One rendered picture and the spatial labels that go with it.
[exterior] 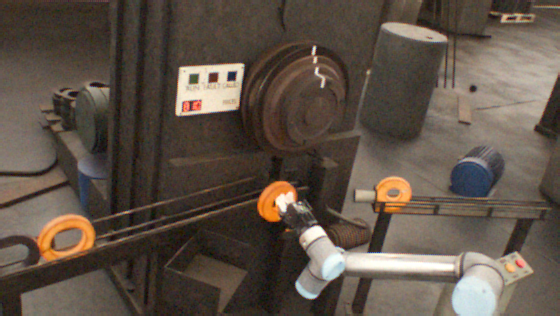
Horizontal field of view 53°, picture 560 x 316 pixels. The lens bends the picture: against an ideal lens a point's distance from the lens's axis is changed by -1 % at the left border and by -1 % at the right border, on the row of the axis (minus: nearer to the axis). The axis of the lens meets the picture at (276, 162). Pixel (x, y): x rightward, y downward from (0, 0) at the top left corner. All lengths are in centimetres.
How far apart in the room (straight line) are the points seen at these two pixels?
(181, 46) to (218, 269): 80
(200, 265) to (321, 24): 106
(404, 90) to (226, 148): 285
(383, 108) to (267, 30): 293
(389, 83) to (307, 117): 285
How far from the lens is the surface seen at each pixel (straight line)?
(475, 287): 171
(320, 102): 214
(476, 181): 421
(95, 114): 322
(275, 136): 217
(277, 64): 208
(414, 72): 490
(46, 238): 202
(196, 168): 220
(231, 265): 210
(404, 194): 260
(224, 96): 216
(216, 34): 208
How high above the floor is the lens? 190
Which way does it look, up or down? 27 degrees down
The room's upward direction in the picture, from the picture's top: 10 degrees clockwise
